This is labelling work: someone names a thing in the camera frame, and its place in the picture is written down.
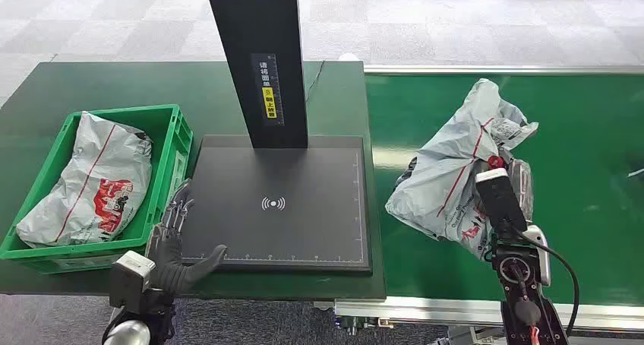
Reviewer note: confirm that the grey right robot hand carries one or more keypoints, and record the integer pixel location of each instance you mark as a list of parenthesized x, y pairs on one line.
[(523, 191)]

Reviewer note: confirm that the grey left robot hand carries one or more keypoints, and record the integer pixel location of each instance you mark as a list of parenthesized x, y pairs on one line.
[(168, 262)]

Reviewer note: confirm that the grey red-print mailer bag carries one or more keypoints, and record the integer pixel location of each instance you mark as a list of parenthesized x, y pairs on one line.
[(442, 181), (90, 181)]

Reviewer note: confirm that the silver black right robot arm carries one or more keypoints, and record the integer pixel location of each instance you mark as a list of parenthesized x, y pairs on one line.
[(518, 277)]

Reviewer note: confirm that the green plastic basket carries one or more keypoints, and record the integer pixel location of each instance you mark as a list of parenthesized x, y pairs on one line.
[(173, 181)]

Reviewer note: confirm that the black weighing device with column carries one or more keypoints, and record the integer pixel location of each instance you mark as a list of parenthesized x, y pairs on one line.
[(302, 207)]

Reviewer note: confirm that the green conveyor belt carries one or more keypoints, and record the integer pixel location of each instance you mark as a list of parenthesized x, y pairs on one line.
[(578, 131)]

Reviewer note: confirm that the black yellow label sticker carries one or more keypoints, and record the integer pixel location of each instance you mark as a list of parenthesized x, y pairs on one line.
[(269, 106)]

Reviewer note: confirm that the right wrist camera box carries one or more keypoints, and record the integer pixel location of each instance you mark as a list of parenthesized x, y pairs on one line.
[(500, 201)]

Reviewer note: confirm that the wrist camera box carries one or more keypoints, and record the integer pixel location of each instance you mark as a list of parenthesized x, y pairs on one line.
[(500, 201), (132, 269)]

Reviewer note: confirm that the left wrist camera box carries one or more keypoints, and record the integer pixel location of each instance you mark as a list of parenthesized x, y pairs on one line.
[(132, 269)]

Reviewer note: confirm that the aluminium conveyor frame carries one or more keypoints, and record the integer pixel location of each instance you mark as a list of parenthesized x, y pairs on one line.
[(427, 310)]

